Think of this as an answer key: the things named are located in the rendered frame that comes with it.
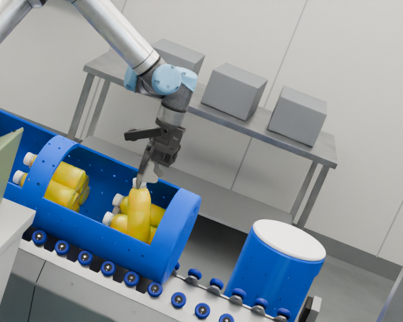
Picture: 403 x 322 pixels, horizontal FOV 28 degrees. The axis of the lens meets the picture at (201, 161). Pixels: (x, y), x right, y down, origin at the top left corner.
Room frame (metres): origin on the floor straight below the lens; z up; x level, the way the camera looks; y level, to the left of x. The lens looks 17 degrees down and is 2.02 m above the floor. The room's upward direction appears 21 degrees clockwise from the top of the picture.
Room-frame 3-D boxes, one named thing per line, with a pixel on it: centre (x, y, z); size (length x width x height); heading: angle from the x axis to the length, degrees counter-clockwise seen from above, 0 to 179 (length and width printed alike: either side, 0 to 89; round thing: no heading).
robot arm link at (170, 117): (2.17, 0.13, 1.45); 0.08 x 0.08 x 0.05
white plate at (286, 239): (2.70, -0.40, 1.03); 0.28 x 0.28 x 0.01
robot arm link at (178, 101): (2.16, 0.13, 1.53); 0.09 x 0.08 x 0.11; 114
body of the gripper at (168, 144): (2.16, 0.12, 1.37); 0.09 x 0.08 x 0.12; 83
